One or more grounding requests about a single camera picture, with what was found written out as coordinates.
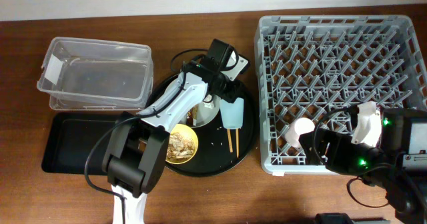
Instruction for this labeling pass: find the light blue cup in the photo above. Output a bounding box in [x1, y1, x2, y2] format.
[220, 97, 244, 129]

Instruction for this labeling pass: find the pink cup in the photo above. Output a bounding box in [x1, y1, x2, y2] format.
[285, 117, 315, 148]

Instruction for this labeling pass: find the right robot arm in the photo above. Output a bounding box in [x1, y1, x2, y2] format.
[297, 106, 426, 223]

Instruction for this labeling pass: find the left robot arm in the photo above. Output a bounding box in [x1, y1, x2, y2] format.
[83, 39, 250, 223]

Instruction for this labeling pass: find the grey dishwasher rack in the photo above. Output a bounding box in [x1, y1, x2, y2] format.
[254, 15, 426, 176]

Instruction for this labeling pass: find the crumpled white napkin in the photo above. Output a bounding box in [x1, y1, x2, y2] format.
[203, 95, 215, 109]

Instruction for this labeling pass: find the grey plate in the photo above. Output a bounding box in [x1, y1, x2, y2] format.
[164, 74, 223, 129]

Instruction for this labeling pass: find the left wooden chopstick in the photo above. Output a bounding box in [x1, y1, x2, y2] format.
[226, 129, 234, 153]

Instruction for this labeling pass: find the wooden chopstick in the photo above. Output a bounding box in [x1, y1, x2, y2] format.
[226, 129, 234, 153]
[235, 129, 240, 158]

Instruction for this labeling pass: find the right wooden chopstick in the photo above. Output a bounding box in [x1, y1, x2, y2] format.
[235, 129, 240, 158]

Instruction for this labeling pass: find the black round tray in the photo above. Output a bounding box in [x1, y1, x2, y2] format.
[165, 86, 260, 177]

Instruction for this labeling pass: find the yellow bowl with food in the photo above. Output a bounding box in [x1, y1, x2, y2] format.
[166, 124, 199, 165]

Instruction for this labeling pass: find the clear plastic bin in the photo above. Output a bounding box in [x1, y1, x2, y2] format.
[37, 37, 153, 111]

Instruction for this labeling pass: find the black rectangular tray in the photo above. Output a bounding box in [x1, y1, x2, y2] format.
[41, 112, 131, 174]

